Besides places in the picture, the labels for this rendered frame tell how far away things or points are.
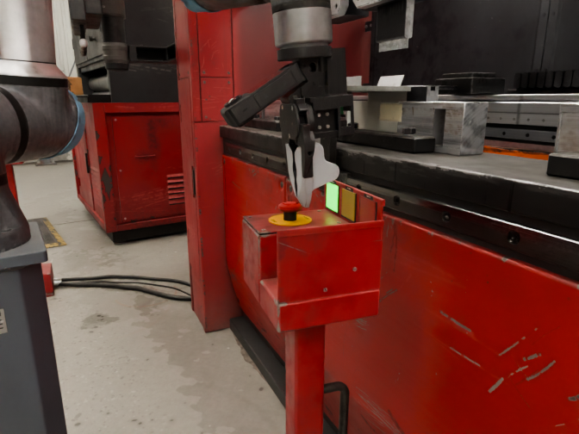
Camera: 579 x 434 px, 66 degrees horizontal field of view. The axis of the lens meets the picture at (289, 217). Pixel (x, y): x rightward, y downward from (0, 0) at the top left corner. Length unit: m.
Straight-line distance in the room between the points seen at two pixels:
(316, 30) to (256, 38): 1.26
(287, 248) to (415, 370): 0.39
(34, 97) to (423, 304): 0.70
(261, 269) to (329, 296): 0.12
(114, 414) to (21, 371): 0.91
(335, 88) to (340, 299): 0.29
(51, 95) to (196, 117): 1.01
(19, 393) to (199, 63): 1.29
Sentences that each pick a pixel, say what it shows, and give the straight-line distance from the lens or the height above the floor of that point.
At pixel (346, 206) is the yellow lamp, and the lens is 0.72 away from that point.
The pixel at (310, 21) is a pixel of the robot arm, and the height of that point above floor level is 1.07.
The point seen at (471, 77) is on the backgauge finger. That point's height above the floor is 1.02.
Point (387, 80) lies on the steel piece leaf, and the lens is 1.10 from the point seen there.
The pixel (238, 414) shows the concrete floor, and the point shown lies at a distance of 1.56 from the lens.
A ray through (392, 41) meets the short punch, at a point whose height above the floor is 1.10.
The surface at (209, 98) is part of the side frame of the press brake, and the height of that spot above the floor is 0.98.
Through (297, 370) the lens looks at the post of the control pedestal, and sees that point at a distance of 0.77.
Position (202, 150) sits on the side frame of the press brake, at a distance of 1.76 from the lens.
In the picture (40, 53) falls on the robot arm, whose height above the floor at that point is 1.04.
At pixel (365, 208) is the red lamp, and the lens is 0.67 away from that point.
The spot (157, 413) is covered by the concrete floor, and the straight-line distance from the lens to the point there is 1.61.
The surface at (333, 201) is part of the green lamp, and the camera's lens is 0.77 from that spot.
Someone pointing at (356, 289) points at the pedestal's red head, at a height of 0.71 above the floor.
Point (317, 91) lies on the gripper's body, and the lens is 0.61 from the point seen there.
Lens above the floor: 0.98
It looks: 15 degrees down
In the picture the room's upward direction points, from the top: straight up
